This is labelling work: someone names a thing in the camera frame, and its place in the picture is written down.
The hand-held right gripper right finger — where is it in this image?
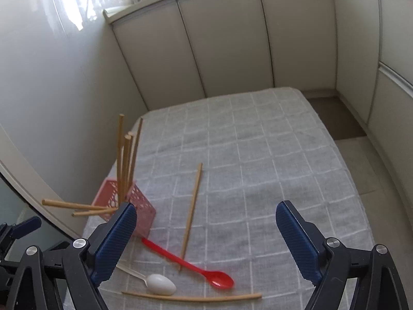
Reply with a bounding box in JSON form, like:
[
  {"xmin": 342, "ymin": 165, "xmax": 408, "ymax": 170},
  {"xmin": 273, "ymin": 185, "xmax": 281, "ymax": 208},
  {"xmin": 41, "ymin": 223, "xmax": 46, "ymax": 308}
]
[{"xmin": 275, "ymin": 200, "xmax": 408, "ymax": 310}]

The pink perforated plastic basket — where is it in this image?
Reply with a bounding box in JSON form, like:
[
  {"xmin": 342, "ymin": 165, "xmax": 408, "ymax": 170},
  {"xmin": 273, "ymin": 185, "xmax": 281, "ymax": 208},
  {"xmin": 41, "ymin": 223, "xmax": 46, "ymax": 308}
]
[{"xmin": 90, "ymin": 179, "xmax": 157, "ymax": 238}]

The narrow beige cabinet door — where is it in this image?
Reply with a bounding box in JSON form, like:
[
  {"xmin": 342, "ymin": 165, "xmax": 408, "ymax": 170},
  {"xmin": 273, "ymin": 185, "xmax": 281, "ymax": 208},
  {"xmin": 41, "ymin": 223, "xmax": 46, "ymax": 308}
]
[{"xmin": 332, "ymin": 0, "xmax": 382, "ymax": 124}]

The beige drawer front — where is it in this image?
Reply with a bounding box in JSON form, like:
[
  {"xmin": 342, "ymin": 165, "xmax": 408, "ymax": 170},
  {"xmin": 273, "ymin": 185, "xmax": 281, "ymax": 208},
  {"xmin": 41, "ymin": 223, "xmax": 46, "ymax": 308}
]
[
  {"xmin": 367, "ymin": 62, "xmax": 413, "ymax": 164},
  {"xmin": 376, "ymin": 0, "xmax": 413, "ymax": 86}
]

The long wooden chopstick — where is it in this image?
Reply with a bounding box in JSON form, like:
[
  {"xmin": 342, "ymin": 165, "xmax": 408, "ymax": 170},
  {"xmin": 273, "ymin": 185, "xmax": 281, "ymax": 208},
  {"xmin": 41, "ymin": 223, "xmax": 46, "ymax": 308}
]
[
  {"xmin": 181, "ymin": 163, "xmax": 203, "ymax": 260},
  {"xmin": 178, "ymin": 181, "xmax": 199, "ymax": 272},
  {"xmin": 122, "ymin": 291, "xmax": 263, "ymax": 304}
]

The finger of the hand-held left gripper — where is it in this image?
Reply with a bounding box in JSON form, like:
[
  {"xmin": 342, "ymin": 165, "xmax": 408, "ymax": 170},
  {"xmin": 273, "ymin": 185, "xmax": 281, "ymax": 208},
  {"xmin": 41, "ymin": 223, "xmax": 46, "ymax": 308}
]
[
  {"xmin": 41, "ymin": 261, "xmax": 71, "ymax": 277},
  {"xmin": 11, "ymin": 216, "xmax": 43, "ymax": 238}
]

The bunch of wooden chopsticks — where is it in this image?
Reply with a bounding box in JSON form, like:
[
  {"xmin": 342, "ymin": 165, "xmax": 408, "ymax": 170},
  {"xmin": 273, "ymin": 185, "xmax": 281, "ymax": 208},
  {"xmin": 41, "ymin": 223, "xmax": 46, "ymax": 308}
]
[{"xmin": 42, "ymin": 114, "xmax": 144, "ymax": 217}]

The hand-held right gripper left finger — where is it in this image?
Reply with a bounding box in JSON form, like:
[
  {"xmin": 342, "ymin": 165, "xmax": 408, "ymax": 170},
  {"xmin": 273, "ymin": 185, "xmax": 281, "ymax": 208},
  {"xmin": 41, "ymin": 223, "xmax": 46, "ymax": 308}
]
[{"xmin": 6, "ymin": 202, "xmax": 138, "ymax": 310}]

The red plastic spoon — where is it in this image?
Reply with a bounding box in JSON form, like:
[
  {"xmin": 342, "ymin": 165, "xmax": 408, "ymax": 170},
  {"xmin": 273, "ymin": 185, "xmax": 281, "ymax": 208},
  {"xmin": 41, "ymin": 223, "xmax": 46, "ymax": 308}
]
[{"xmin": 141, "ymin": 237, "xmax": 235, "ymax": 290}]

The white plastic spoon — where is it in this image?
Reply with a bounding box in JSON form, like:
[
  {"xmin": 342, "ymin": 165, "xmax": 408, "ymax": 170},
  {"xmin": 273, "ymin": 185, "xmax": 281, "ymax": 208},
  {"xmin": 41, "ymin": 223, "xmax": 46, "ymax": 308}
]
[{"xmin": 116, "ymin": 263, "xmax": 178, "ymax": 296}]

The grey checked tablecloth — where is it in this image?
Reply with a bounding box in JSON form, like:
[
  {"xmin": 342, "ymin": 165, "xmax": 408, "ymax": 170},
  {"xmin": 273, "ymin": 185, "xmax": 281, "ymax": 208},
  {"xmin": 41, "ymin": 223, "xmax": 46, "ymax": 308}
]
[{"xmin": 82, "ymin": 87, "xmax": 377, "ymax": 310}]

